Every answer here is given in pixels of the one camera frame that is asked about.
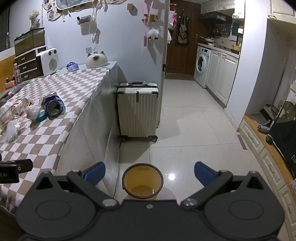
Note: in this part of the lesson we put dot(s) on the hanging white ribbons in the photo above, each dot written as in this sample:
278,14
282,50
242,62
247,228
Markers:
95,25

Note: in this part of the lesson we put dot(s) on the dark drawer unit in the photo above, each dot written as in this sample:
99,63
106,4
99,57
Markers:
27,62

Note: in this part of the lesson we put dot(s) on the spray can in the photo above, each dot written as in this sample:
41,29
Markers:
263,128

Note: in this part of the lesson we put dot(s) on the small wooden wall block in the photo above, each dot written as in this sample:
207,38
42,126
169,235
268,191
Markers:
130,6

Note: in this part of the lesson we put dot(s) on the white kitchen base cabinets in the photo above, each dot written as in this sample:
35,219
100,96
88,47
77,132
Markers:
219,74

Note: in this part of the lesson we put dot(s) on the cat-shaped white lamp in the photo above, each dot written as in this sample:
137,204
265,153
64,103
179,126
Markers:
97,61

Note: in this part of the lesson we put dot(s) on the yellow container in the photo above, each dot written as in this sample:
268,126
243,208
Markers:
235,48

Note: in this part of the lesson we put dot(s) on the white plush sheep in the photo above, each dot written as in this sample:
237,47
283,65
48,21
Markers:
153,34

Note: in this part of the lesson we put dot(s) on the pink hanging tag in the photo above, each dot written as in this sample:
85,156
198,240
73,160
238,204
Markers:
145,39

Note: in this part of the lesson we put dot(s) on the clear plastic bottle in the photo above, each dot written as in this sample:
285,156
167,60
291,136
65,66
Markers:
13,109

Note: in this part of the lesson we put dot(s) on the wooden panel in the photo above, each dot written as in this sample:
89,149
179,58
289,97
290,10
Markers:
5,67

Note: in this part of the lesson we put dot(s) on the dried flower bunch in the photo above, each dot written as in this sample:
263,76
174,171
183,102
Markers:
34,18

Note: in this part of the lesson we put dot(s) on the white paper towel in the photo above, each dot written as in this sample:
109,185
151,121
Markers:
32,111

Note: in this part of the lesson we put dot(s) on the cardboard piece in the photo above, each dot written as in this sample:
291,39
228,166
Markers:
285,111

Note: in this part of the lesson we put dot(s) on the small colourful box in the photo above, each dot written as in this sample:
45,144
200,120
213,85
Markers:
10,84

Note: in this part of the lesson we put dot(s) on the wall photos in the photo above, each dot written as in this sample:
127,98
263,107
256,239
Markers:
48,10

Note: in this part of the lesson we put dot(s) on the blue patterned plastic pack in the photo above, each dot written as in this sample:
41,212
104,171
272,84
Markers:
72,66

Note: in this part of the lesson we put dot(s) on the checkered tablecloth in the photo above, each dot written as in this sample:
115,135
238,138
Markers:
69,92

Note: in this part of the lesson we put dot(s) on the clear bottle with teal cap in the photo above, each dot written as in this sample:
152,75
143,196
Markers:
41,116

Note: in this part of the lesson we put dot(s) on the white washing machine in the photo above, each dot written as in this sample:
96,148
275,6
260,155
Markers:
202,64

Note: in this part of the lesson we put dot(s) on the white kitchen wall cabinets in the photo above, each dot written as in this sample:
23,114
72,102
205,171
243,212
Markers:
222,5

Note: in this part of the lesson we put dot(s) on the spice rack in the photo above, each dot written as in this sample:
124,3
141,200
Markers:
223,30

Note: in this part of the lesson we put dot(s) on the white fan heater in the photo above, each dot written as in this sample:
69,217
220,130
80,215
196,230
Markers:
49,62

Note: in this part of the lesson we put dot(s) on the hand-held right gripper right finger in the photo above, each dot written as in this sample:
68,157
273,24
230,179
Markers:
204,173

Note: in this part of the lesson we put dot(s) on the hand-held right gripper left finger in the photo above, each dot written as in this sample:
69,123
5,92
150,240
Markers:
94,173

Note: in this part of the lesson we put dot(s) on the small bottle with pink label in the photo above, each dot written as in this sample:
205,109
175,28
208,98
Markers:
17,74

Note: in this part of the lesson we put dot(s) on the wall socket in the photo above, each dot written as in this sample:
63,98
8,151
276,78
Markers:
89,50

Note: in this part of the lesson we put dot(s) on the wall-mounted holder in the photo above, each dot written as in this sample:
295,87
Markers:
83,19

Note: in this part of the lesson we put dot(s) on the black printed bag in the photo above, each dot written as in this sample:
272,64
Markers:
284,139

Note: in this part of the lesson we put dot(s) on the hanging white bags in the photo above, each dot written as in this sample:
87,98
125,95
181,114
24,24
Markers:
172,19

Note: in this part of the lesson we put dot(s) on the black dustpan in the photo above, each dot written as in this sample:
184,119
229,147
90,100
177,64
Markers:
269,113

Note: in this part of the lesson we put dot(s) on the glass tank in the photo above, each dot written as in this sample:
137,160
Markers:
30,41

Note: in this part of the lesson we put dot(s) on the white ribbed suitcase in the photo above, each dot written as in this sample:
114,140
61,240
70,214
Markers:
136,111

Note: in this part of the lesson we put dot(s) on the clear crumpled plastic bag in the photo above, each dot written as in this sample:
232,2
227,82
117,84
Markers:
12,129

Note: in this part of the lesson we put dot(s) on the orange bin with black rim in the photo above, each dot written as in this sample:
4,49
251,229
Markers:
129,183

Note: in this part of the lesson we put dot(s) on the brown wooden door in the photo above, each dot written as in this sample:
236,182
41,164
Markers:
172,55

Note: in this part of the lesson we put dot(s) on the low cabinet with wooden top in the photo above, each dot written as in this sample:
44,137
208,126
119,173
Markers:
259,148

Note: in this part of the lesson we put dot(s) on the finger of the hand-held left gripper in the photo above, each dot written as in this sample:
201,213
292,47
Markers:
24,165

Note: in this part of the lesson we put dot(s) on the blue drink can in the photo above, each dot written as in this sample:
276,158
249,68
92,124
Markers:
54,107

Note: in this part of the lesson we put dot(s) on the black range hood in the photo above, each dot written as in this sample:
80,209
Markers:
215,17

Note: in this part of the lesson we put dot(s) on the teal hanging board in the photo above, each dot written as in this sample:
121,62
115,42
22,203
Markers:
235,29

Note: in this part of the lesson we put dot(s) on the mop stick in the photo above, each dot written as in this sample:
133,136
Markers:
278,92

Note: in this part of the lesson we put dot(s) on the wooden hook rack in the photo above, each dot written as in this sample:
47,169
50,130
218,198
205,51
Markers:
151,18

